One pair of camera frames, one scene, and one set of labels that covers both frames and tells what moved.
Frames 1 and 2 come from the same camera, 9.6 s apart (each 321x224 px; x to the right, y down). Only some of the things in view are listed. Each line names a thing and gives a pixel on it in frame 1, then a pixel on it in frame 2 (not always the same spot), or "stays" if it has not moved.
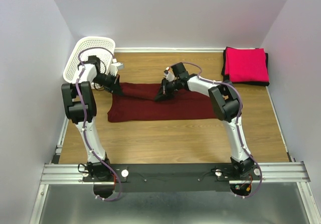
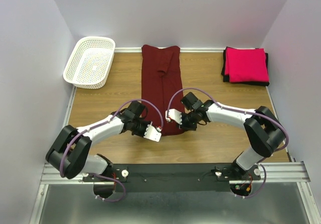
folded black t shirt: [226, 77] stays
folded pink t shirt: [246, 65] stays
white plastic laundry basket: [103, 47] stays
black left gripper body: [107, 81] → [139, 127]
